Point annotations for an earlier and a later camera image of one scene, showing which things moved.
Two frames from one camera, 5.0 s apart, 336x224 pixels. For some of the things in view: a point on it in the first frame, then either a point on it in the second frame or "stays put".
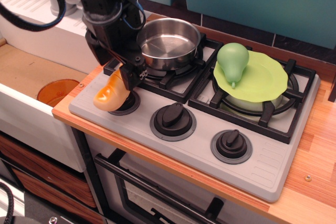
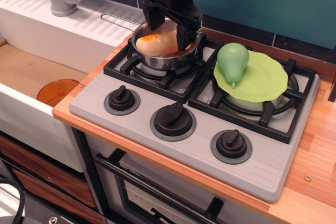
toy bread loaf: [112, 95] to [158, 43]
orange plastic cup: [53, 92] stays put
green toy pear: [233, 57] stays put
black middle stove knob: [172, 123] stays put
